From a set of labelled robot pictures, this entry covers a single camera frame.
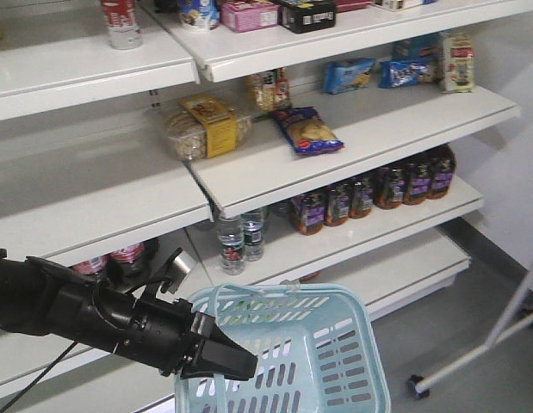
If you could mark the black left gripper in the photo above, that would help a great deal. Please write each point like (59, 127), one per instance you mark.
(174, 339)

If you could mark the light blue plastic basket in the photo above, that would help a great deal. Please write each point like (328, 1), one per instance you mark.
(315, 348)

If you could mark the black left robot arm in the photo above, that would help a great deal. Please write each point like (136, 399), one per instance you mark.
(39, 297)

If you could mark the clear water bottle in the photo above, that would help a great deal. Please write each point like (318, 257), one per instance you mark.
(252, 223)
(232, 246)

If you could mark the black cola bottle red label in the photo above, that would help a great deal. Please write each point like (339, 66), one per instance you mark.
(94, 267)
(132, 261)

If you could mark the dark plum juice bottle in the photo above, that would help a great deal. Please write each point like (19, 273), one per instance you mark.
(337, 207)
(442, 168)
(308, 212)
(389, 186)
(361, 197)

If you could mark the white rolling whiteboard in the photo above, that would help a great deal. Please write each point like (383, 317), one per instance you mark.
(419, 387)

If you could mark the clear cookie box yellow label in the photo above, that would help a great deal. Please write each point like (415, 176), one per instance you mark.
(205, 126)

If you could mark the white store shelving unit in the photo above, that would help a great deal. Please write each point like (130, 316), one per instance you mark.
(82, 172)

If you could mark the blue cookie bag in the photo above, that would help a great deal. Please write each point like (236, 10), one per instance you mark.
(306, 132)

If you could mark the rice cracker bag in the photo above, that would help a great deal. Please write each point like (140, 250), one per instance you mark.
(270, 90)

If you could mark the blue biscuit pack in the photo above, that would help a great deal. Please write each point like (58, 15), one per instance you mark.
(347, 75)

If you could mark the white red can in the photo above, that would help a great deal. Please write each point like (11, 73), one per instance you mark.
(121, 21)

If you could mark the pink box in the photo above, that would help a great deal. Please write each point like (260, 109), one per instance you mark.
(245, 16)

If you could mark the blue candy pack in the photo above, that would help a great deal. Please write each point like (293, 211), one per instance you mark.
(409, 72)

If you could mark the black box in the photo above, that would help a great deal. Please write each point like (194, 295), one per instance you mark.
(302, 17)

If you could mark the beige snack bag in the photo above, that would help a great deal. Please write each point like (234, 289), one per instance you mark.
(457, 64)

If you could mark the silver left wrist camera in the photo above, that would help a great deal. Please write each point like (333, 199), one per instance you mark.
(175, 269)

